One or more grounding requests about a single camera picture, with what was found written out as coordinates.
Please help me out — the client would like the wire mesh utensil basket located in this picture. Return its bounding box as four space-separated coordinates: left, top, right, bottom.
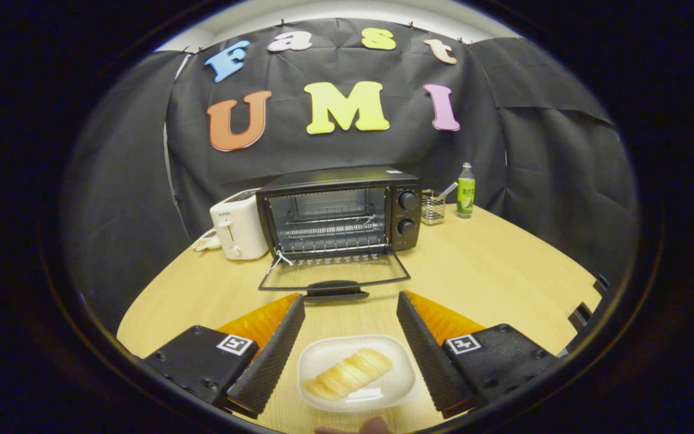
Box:
421 189 446 225

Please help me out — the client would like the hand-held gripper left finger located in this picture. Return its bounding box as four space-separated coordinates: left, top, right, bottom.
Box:
144 294 305 418

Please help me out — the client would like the green drink bottle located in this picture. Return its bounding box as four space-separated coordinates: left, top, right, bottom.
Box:
457 162 476 219

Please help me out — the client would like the white pop-up toaster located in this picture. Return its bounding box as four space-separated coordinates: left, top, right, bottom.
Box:
210 188 269 261

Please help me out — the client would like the black toaster oven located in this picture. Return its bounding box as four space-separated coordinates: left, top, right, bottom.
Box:
255 166 423 302

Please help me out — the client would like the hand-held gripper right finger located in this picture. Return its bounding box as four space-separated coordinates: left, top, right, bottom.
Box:
396 291 558 418

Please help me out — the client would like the braided bread roll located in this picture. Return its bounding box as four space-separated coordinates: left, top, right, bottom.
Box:
302 348 393 400

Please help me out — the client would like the white rectangular plate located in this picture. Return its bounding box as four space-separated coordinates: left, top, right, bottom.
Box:
297 335 416 413

